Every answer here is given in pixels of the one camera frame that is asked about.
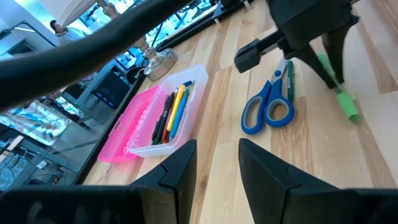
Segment black computer case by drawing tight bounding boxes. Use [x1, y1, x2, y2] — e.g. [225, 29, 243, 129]
[93, 70, 131, 109]

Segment green mechanical pencil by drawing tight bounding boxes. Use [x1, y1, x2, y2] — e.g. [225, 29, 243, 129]
[315, 51, 363, 124]

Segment blue pen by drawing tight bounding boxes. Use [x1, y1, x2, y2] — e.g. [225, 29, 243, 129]
[169, 88, 190, 142]

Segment crumpled grey tarp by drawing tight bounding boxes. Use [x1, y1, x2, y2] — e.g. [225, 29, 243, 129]
[0, 99, 73, 147]

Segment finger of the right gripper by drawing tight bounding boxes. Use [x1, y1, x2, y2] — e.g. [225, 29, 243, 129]
[322, 23, 351, 83]
[281, 45, 338, 90]

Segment green crayon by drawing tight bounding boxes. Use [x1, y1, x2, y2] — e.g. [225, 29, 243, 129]
[286, 60, 295, 103]

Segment clear box with pink lid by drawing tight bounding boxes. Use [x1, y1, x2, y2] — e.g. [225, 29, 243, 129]
[98, 63, 210, 164]

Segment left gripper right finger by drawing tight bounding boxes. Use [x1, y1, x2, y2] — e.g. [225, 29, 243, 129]
[238, 138, 340, 224]

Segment blue handled scissors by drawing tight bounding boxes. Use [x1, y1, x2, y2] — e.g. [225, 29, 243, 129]
[240, 58, 295, 136]

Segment lamp with white shade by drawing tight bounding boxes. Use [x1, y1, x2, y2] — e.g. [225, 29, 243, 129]
[57, 0, 178, 82]

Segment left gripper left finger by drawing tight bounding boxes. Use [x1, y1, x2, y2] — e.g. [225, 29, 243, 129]
[129, 139, 198, 224]

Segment person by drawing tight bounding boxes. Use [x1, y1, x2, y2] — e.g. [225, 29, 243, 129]
[49, 19, 88, 46]

